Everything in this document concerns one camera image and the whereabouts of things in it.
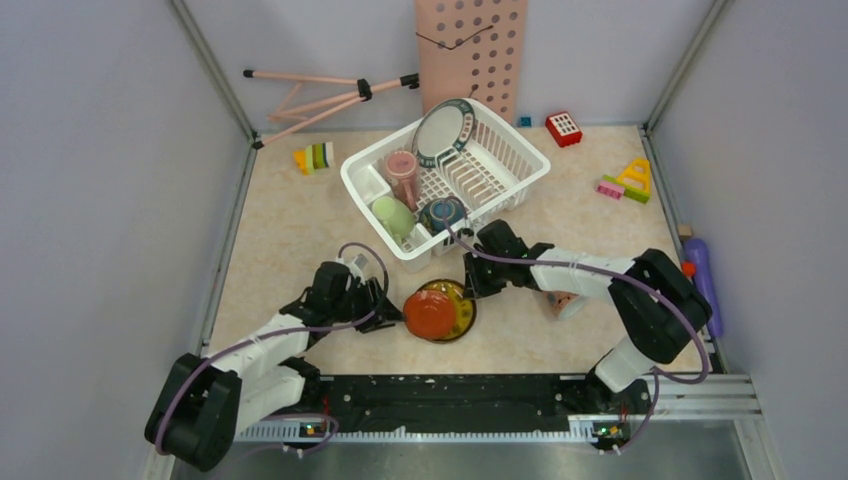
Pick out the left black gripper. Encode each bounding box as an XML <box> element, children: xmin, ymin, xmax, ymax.
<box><xmin>330</xmin><ymin>276</ymin><xmax>406</xmax><ymax>333</ymax></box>

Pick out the yellow black plate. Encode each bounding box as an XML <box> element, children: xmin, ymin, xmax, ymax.
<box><xmin>418</xmin><ymin>279</ymin><xmax>478</xmax><ymax>344</ymax></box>

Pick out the brown ceramic bowl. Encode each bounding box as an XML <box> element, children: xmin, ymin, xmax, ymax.
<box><xmin>418</xmin><ymin>197</ymin><xmax>466</xmax><ymax>235</ymax></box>

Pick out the light green mug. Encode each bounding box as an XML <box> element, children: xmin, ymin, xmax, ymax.
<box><xmin>371</xmin><ymin>196</ymin><xmax>416</xmax><ymax>244</ymax></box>

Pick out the salmon mug white interior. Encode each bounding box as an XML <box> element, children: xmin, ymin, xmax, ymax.
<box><xmin>545</xmin><ymin>291</ymin><xmax>588</xmax><ymax>320</ymax></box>

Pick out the white plastic dish rack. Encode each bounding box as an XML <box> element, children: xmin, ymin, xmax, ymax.
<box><xmin>340</xmin><ymin>98</ymin><xmax>551</xmax><ymax>272</ymax></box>

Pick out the pink patterned mug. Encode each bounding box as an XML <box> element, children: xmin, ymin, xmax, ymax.
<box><xmin>383</xmin><ymin>150</ymin><xmax>420</xmax><ymax>212</ymax></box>

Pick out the white plate green rim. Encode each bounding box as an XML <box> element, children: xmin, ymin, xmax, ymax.
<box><xmin>411</xmin><ymin>98</ymin><xmax>476</xmax><ymax>169</ymax></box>

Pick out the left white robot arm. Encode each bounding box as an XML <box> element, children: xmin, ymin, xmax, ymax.
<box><xmin>144</xmin><ymin>259</ymin><xmax>391</xmax><ymax>472</ymax></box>

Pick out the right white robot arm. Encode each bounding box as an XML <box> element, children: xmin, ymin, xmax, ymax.
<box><xmin>458</xmin><ymin>220</ymin><xmax>713</xmax><ymax>412</ymax></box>

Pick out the multicolour striped toy block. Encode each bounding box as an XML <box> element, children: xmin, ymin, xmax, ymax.
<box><xmin>293</xmin><ymin>142</ymin><xmax>335</xmax><ymax>176</ymax></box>

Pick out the pink toy brick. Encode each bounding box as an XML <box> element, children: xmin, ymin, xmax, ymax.
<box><xmin>596</xmin><ymin>181</ymin><xmax>626</xmax><ymax>200</ymax></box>

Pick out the red grid toy block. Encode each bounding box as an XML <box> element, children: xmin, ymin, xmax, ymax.
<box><xmin>544</xmin><ymin>111</ymin><xmax>583</xmax><ymax>148</ymax></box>

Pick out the green toy brick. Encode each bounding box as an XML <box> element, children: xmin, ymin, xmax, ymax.
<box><xmin>602</xmin><ymin>175</ymin><xmax>651</xmax><ymax>204</ymax></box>

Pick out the yellow triangular toy block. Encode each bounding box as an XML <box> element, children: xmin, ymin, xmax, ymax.
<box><xmin>616</xmin><ymin>158</ymin><xmax>652</xmax><ymax>194</ymax></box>

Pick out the small wooden block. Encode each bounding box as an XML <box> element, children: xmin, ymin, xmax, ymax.
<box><xmin>677</xmin><ymin>224</ymin><xmax>694</xmax><ymax>242</ymax></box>

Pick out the pink tripod stand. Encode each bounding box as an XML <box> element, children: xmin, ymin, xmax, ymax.
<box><xmin>242</xmin><ymin>69</ymin><xmax>420</xmax><ymax>150</ymax></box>

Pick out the purple cylinder toy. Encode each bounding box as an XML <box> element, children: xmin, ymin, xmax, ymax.
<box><xmin>682</xmin><ymin>238</ymin><xmax>724</xmax><ymax>338</ymax></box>

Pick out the pink perforated board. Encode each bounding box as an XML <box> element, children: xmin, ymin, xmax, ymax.
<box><xmin>414</xmin><ymin>0</ymin><xmax>529</xmax><ymax>123</ymax></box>

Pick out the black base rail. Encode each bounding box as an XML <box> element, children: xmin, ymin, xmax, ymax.
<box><xmin>258</xmin><ymin>372</ymin><xmax>654</xmax><ymax>439</ymax></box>

